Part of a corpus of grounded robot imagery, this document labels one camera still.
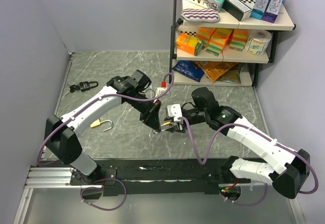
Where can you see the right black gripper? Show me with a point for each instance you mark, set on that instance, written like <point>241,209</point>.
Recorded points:
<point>180,127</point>

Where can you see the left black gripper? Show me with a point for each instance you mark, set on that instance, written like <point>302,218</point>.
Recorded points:
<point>150,117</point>

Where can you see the large brass padlock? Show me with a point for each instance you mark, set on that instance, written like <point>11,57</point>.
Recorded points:
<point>99,122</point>

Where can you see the small brass long-shackle padlock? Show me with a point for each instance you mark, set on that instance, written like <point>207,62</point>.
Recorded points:
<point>163,127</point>

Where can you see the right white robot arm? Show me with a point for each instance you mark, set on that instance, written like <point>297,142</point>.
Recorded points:
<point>284,168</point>

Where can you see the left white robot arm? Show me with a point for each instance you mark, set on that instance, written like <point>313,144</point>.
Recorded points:
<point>62,133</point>

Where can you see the blue snack bag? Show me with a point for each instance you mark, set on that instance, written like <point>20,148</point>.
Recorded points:
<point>188,69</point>

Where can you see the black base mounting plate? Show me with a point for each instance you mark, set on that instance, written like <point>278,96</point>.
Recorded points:
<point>158,176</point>

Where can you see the orange snack bag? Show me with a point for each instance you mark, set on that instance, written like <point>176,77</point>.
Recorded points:
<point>215,69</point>

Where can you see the dark brown snack bag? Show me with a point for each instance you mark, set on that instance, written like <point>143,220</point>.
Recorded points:
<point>233,75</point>

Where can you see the black padlock with keys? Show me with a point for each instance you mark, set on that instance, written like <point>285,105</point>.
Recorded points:
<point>83,86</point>

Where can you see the orange carton box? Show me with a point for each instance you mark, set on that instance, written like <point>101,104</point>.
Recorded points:
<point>189,44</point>

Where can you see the middle sponge pack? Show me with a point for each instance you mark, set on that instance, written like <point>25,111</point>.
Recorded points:
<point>218,41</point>

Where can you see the sponge pack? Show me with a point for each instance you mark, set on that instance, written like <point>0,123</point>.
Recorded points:
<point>218,41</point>
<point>238,39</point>
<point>204,34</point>

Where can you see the left sponge pack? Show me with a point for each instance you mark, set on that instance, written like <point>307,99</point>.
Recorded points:
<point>204,34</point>

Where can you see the right sponge pack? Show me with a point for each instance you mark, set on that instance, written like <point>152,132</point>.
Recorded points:
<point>238,39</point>

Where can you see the toilet paper roll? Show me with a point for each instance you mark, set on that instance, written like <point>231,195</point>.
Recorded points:
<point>257,42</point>

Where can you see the striped sleep mask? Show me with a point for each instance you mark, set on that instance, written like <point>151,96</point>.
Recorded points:
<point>200,15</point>

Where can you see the black white carton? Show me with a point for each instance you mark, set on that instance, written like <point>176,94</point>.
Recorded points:
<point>237,9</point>

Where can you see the blue toothpaste box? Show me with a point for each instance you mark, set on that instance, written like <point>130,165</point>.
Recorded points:
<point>259,9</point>

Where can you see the purple toothpaste box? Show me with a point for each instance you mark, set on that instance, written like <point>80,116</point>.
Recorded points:
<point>272,11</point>

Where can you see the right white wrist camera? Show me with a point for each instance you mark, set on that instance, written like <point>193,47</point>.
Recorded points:
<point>174,113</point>

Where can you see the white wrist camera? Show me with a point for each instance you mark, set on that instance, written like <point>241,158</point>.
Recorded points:
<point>162,90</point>
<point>174,113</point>

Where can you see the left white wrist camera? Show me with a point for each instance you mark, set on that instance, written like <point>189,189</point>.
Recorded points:
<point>162,90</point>

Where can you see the black frame beige shelf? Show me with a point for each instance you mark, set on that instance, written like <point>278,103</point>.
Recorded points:
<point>251,68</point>

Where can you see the aluminium frame rail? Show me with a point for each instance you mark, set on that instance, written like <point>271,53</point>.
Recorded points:
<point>41,178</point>

